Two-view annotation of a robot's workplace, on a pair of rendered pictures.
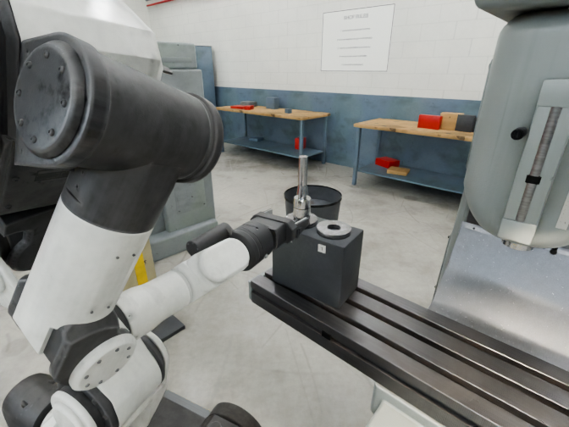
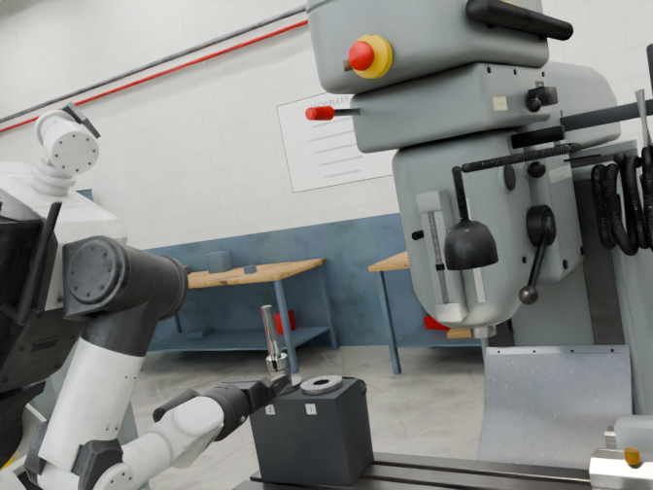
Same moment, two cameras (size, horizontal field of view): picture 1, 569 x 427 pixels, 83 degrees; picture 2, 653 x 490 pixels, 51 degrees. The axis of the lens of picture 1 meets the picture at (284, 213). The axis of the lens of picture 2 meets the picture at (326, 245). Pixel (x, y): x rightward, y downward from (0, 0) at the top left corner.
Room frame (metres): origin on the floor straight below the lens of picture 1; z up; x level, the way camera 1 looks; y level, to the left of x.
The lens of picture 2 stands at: (-0.65, -0.02, 1.60)
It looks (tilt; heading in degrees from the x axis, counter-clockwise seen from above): 5 degrees down; 353
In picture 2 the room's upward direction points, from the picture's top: 11 degrees counter-clockwise
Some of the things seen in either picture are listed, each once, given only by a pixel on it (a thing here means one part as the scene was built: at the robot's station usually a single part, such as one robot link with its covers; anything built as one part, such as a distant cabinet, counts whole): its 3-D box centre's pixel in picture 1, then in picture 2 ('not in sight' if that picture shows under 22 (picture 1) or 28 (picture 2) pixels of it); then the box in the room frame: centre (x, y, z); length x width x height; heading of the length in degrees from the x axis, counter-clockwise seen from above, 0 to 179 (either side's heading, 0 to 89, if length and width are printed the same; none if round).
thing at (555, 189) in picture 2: not in sight; (504, 213); (0.64, -0.54, 1.47); 0.24 x 0.19 x 0.26; 48
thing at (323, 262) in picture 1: (315, 254); (309, 427); (0.78, -0.09, 1.09); 0.22 x 0.12 x 0.20; 55
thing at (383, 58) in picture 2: not in sight; (371, 56); (0.32, -0.25, 1.76); 0.06 x 0.02 x 0.06; 48
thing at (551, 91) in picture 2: not in sight; (536, 100); (0.45, -0.55, 1.66); 0.12 x 0.04 x 0.04; 138
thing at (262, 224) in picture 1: (262, 236); (233, 402); (0.65, 0.05, 1.22); 0.13 x 0.12 x 0.10; 59
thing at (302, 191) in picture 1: (302, 177); (271, 331); (0.81, -0.05, 1.30); 0.03 x 0.03 x 0.11
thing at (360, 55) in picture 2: not in sight; (362, 55); (0.31, -0.24, 1.76); 0.04 x 0.03 x 0.04; 48
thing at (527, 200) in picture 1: (538, 165); (442, 256); (0.41, -0.33, 1.45); 0.04 x 0.04 x 0.21; 48
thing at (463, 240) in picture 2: not in sight; (468, 242); (0.26, -0.33, 1.48); 0.07 x 0.07 x 0.06
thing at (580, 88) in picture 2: not in sight; (534, 113); (0.87, -0.74, 1.66); 0.80 x 0.23 x 0.20; 138
